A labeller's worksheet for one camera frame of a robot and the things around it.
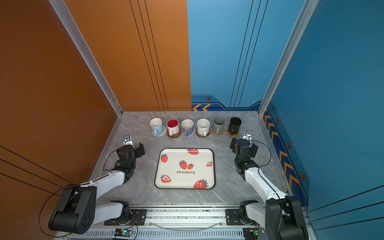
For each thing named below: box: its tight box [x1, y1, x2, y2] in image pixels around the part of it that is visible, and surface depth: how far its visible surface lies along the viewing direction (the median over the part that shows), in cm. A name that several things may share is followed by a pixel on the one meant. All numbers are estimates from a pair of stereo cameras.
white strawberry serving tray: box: [154, 148, 216, 190], surface depth 91 cm
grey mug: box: [213, 116, 226, 136], surface depth 102 cm
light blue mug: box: [149, 117, 163, 135], surface depth 103 cm
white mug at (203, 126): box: [196, 118, 211, 137], surface depth 102 cm
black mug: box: [228, 117, 242, 136], surface depth 104 cm
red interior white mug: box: [166, 118, 180, 136], surface depth 104 cm
